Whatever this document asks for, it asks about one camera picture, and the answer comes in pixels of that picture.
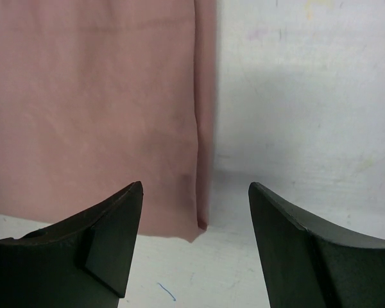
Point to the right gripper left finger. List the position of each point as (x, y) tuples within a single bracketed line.
[(82, 261)]

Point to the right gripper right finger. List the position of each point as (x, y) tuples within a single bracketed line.
[(308, 261)]

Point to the pink t shirt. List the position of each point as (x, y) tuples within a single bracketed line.
[(95, 95)]

